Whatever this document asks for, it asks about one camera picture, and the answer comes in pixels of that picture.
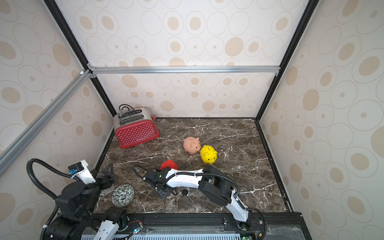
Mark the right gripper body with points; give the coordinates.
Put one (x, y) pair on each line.
(152, 177)

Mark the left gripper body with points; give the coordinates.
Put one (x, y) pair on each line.
(103, 181)

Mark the red piggy bank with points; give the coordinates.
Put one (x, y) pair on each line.
(169, 164)

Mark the pink piggy bank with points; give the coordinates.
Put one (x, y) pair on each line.
(192, 145)

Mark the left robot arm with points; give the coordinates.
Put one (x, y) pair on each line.
(74, 207)

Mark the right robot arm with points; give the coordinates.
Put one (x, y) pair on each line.
(219, 188)

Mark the yellow piggy bank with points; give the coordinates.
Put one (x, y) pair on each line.
(208, 154)

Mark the speckled stone egg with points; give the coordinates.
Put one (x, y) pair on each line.
(123, 195)

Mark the red metal toaster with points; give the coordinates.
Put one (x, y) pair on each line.
(134, 126)

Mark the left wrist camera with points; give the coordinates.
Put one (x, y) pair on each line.
(78, 167)

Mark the diagonal aluminium rail left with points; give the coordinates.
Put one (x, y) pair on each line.
(25, 138)

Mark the horizontal aluminium rail back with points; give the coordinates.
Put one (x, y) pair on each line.
(185, 70)

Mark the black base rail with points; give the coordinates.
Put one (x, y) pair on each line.
(264, 226)

